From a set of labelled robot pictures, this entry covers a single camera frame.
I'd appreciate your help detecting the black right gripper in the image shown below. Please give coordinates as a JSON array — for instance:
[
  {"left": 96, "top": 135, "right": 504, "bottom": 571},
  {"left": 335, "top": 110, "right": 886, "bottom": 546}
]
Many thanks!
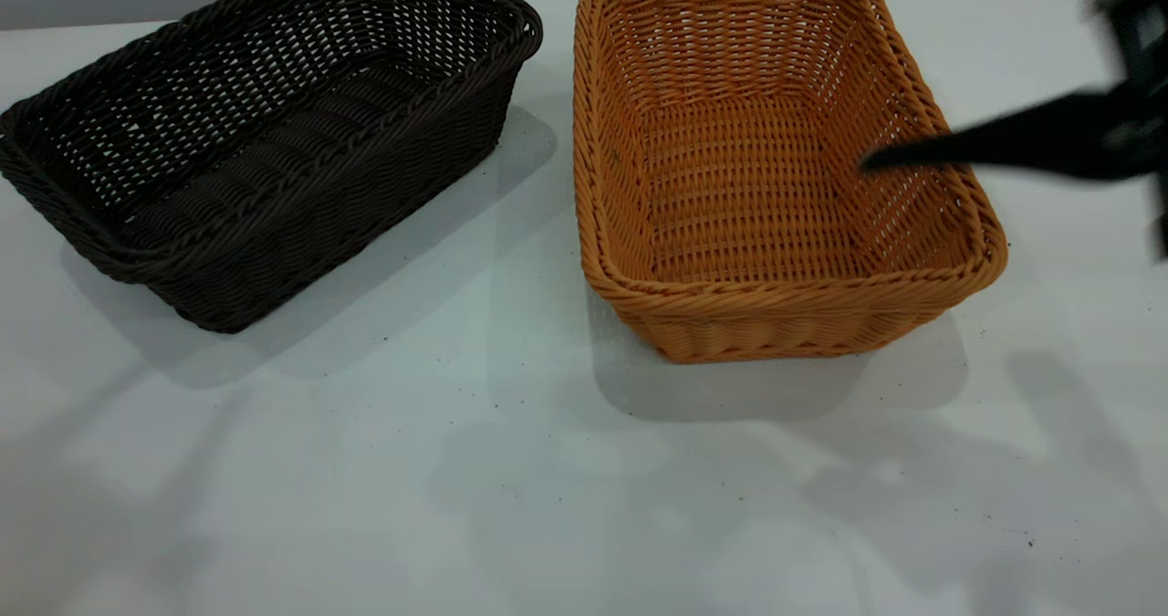
[{"left": 860, "top": 0, "right": 1168, "bottom": 263}]

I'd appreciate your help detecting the orange woven wicker basket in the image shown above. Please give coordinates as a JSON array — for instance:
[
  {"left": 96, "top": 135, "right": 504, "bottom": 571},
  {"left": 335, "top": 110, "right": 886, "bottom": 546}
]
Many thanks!
[{"left": 573, "top": 0, "right": 1010, "bottom": 364}]

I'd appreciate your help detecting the black woven wicker basket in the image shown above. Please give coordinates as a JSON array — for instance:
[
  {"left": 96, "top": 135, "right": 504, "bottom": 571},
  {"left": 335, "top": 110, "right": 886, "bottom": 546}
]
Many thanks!
[{"left": 0, "top": 0, "right": 545, "bottom": 334}]

